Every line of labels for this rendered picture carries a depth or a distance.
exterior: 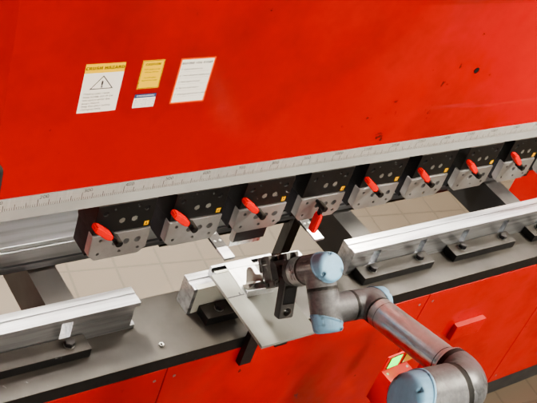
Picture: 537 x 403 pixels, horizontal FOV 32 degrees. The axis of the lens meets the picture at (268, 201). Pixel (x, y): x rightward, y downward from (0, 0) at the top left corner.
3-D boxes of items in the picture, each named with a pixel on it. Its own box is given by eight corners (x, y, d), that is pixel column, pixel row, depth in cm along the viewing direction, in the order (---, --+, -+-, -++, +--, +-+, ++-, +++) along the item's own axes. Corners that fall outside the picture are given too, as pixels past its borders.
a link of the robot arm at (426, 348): (518, 371, 199) (379, 272, 237) (479, 380, 193) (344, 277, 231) (506, 417, 203) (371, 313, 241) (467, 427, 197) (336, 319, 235)
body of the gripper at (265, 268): (279, 254, 248) (305, 249, 238) (284, 287, 247) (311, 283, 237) (255, 258, 244) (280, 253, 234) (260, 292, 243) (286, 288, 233)
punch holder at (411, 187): (401, 201, 274) (423, 156, 264) (384, 182, 278) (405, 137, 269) (437, 193, 282) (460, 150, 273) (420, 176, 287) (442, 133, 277)
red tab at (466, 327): (449, 341, 329) (457, 327, 325) (445, 337, 330) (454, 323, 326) (478, 331, 338) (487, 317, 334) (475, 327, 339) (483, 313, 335)
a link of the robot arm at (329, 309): (362, 328, 226) (356, 282, 227) (324, 334, 221) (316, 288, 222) (344, 329, 233) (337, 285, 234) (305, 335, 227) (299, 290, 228)
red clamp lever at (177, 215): (179, 214, 216) (200, 229, 224) (170, 202, 218) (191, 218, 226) (173, 219, 216) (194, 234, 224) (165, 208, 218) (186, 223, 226)
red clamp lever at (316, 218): (312, 235, 252) (324, 208, 246) (304, 225, 255) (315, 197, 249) (317, 234, 253) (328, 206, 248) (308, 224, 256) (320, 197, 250)
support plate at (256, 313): (260, 349, 237) (262, 346, 236) (210, 277, 252) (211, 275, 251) (316, 333, 247) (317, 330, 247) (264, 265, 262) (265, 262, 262)
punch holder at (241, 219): (230, 234, 239) (248, 184, 229) (214, 212, 244) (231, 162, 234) (277, 225, 248) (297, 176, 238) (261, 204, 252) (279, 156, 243)
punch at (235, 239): (230, 249, 249) (240, 221, 244) (226, 244, 250) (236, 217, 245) (260, 242, 255) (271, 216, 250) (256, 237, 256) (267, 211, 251)
